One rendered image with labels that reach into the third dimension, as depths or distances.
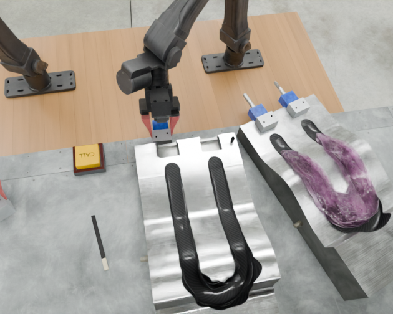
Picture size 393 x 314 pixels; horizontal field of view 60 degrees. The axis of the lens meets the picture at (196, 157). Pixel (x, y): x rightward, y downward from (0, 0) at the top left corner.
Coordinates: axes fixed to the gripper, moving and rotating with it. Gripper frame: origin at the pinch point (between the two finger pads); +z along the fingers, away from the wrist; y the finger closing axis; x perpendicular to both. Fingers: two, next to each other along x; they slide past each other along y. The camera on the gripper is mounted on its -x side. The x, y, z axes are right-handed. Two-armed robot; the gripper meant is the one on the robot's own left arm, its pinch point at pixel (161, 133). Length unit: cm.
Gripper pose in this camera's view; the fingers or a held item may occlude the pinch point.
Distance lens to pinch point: 92.4
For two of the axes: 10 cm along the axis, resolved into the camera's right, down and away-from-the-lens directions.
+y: 9.9, -1.0, 1.3
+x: -1.6, -5.6, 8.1
